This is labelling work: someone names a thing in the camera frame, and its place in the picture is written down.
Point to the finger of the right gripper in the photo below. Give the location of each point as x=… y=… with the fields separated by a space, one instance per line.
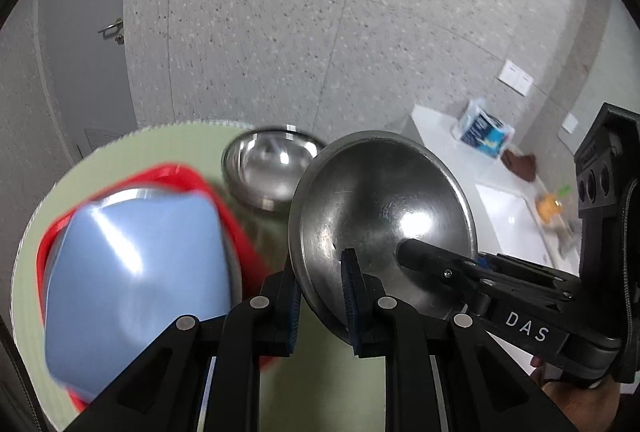
x=436 y=264

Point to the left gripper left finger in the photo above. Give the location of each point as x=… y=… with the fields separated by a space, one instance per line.
x=202 y=375

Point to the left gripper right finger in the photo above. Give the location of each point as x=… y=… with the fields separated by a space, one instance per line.
x=440 y=375

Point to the small steel bowl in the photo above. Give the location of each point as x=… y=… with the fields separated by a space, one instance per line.
x=262 y=167
x=369 y=191

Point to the large steel mixing bowl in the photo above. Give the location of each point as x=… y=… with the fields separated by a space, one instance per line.
x=51 y=242

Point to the blue square plastic bowl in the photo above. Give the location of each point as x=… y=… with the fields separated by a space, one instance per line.
x=135 y=286

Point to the right hand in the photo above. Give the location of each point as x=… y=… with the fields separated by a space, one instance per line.
x=588 y=409

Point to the white counter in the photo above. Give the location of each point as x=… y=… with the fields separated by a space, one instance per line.
x=503 y=205

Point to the green round table mat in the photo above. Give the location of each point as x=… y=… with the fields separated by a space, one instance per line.
x=323 y=386

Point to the red square plastic bowl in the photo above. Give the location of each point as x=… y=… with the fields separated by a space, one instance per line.
x=225 y=222

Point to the orange bottle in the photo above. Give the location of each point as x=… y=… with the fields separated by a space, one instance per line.
x=549 y=205

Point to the brown cloth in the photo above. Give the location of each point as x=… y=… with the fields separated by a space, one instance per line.
x=523 y=166

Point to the blue white tissue pack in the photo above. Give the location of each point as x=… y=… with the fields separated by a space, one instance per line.
x=482 y=131

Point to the grey door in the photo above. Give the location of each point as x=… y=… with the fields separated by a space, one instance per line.
x=89 y=74

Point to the white wall socket plate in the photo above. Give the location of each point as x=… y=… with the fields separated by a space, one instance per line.
x=515 y=78

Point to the metal door handle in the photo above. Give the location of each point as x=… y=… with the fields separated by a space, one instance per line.
x=113 y=31

